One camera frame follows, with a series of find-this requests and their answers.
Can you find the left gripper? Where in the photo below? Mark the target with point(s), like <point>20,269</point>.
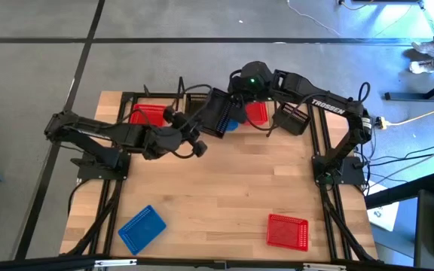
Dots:
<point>179,122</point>

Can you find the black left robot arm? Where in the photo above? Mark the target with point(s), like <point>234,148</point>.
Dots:
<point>89,130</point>

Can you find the person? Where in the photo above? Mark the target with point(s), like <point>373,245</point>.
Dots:
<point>424,48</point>

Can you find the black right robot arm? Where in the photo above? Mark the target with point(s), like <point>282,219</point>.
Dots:
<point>330,107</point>

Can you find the white power strip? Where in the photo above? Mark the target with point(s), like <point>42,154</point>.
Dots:
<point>381,122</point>

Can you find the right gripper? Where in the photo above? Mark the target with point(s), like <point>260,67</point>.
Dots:
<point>252,86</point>

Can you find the black aluminium table frame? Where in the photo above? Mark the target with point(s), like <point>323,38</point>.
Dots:
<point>313,128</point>

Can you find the red plastic basket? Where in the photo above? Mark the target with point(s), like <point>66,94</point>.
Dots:
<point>258,113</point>
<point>147,114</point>
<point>288,232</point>

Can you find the blue plastic basket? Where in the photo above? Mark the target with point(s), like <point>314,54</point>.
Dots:
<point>141,229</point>
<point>233,126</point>

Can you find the black plastic basket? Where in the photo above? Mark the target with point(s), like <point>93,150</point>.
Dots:
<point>292,122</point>
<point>194,101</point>
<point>219,105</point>

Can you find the black beam with silver brackets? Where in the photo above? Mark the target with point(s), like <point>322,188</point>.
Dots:
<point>32,263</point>

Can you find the white printed carton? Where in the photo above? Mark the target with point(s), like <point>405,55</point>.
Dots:
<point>382,218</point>

